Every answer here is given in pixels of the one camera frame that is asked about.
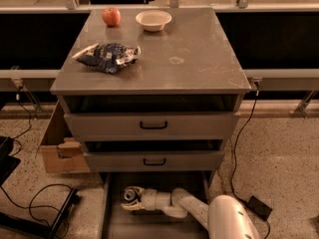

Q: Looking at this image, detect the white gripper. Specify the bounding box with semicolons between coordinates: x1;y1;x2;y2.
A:
121;186;158;211

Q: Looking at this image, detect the blue pepsi can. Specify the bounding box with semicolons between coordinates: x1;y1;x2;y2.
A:
124;188;138;202

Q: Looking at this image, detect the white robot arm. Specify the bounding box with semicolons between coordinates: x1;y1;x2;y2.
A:
122;186;260;239

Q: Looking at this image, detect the open bottom grey drawer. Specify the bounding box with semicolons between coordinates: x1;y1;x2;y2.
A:
98;171;209;239

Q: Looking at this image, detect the middle grey drawer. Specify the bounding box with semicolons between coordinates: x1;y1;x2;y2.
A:
84;150;224;172

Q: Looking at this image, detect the top grey drawer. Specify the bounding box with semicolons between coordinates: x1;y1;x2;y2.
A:
64;112;239;141

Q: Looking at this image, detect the grey drawer cabinet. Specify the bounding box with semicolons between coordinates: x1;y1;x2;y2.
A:
50;7;252;174

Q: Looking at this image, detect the cardboard box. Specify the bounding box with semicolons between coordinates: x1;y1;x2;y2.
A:
40;104;90;173

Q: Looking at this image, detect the black power adapter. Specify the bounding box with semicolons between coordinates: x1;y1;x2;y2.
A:
247;196;272;221

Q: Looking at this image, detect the black stand base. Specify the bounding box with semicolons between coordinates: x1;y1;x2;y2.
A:
0;188;80;239

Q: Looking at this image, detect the black equipment left edge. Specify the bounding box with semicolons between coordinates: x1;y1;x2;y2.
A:
0;136;21;186

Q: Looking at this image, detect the blue chip bag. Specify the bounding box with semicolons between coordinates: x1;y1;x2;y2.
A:
73;43;141;75

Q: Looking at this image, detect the white bowl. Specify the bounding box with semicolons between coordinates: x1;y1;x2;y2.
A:
136;10;171;32

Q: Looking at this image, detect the red apple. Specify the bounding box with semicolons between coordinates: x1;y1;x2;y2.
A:
102;7;121;27

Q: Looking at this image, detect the black cable left floor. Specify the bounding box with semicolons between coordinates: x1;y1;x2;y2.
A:
0;183;74;239

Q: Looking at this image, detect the black power cable right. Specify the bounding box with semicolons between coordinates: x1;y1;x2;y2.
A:
230;87;272;239

